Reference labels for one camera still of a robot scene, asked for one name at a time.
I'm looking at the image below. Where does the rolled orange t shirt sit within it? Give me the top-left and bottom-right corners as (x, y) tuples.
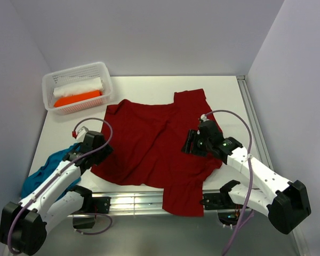
(54, 90), (102, 108)

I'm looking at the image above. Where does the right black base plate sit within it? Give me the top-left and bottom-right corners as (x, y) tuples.
(199, 193), (233, 211)

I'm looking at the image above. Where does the dark red t shirt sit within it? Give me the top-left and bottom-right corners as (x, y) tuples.
(91, 89), (222, 217)

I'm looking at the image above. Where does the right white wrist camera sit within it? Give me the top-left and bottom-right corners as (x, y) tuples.
(199, 114), (209, 124)

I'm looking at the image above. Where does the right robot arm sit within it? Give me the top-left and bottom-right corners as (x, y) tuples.
(182, 120), (311, 234)

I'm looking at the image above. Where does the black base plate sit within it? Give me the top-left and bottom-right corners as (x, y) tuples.
(199, 193), (233, 211)
(77, 197), (111, 214)

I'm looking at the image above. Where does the rolled white t shirt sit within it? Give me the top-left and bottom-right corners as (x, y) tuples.
(53, 77), (104, 98)

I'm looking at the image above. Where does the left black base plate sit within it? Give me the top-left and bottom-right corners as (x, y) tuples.
(77, 197), (111, 214)

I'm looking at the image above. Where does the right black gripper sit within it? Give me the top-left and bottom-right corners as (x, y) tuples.
(181, 129), (212, 157)

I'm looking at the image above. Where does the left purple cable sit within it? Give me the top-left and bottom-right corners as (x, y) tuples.
(7, 117), (114, 254)

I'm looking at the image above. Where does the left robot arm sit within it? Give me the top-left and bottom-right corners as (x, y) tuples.
(0, 131), (113, 255)

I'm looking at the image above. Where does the teal blue t shirt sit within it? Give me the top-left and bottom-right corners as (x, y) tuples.
(20, 143), (78, 199)

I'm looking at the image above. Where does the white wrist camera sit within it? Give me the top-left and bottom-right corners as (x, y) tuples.
(72, 126), (89, 143)
(199, 114), (209, 124)

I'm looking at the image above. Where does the front aluminium rail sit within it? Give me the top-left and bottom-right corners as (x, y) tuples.
(66, 190), (225, 218)

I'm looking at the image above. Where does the white plastic basket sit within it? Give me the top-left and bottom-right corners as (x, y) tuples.
(42, 62), (114, 115)

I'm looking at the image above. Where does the aluminium rail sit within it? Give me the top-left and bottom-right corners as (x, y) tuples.
(66, 190), (225, 218)
(236, 76), (274, 170)

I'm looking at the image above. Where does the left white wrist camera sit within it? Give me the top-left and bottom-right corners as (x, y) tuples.
(72, 126), (89, 143)

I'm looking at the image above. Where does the right side aluminium rail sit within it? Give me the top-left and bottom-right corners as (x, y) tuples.
(236, 76), (274, 170)

